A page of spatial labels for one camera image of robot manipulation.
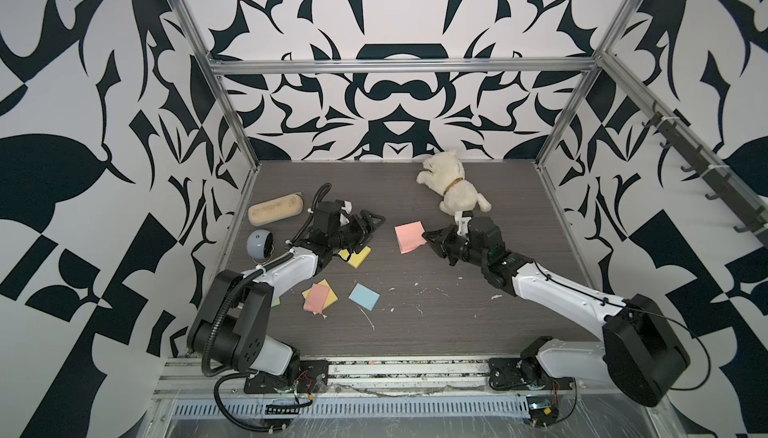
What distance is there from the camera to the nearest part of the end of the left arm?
27.7 inches

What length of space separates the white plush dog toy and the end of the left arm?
11.5 inches

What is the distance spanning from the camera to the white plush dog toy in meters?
1.01
